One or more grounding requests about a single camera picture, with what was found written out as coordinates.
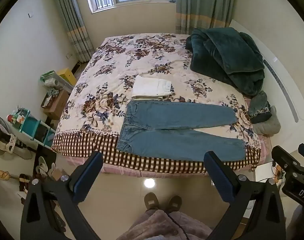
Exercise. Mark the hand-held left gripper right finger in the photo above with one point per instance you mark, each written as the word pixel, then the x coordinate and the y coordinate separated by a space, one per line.
pixel 220 177

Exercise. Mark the wall outlet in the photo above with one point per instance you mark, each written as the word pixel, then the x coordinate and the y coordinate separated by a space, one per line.
pixel 69 55

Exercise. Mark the blue jeans pants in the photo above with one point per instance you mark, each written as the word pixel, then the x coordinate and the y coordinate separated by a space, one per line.
pixel 177 130

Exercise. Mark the folded white pants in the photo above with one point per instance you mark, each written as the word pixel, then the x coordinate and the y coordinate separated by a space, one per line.
pixel 152 87

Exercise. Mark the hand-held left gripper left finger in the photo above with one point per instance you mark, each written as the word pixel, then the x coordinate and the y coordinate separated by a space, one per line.
pixel 88 177

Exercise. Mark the green striped curtain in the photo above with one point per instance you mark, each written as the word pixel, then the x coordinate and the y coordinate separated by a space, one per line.
pixel 72 17
pixel 204 5

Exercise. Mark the green frilled pillow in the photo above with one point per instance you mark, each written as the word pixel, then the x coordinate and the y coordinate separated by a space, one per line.
pixel 259 103

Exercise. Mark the pair of brown shoes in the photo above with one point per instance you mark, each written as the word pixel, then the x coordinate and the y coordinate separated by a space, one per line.
pixel 23 181

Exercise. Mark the pile of green white packets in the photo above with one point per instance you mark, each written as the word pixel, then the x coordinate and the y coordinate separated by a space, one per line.
pixel 50 80

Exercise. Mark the grey pillow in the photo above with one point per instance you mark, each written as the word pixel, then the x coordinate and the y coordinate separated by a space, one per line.
pixel 269 126

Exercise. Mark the bed with pink sheet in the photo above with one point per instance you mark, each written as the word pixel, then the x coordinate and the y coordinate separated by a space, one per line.
pixel 142 172

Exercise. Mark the brown cardboard box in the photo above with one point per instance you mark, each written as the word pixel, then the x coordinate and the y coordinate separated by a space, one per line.
pixel 58 103

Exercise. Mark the white headboard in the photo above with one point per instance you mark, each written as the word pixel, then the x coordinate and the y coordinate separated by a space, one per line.
pixel 279 65

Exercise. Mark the teal shelf rack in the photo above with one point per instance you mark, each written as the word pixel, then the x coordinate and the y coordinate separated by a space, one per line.
pixel 32 127

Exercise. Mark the white nightstand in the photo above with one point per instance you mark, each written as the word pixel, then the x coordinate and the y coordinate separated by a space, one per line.
pixel 264 172

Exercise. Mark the dark green plush blanket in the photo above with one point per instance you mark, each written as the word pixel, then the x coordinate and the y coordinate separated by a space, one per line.
pixel 226 55

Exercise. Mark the white floor fan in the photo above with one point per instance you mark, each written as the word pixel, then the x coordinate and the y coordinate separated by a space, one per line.
pixel 2 137

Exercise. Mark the pair of white shoes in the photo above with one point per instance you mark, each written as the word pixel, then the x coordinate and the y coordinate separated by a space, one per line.
pixel 43 166

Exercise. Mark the wooden stick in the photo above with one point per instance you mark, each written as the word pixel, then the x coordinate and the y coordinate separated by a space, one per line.
pixel 3 175

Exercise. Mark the person's brown slipper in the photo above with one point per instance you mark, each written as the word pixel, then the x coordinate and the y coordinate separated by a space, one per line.
pixel 151 201
pixel 175 203

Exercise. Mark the yellow box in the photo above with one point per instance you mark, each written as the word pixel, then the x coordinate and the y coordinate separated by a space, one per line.
pixel 67 76

